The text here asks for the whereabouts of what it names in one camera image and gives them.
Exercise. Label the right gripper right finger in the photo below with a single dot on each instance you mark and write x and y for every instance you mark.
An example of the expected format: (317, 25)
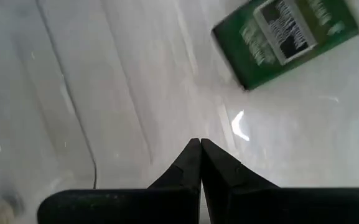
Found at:
(260, 205)

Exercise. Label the narrow clear plastic bin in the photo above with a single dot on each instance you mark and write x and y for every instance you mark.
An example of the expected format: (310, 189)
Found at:
(17, 93)

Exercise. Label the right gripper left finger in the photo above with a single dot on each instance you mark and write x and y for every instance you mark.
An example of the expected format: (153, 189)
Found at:
(166, 205)

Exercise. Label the dark green spice tin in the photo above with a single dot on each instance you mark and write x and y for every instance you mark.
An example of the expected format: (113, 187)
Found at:
(260, 62)

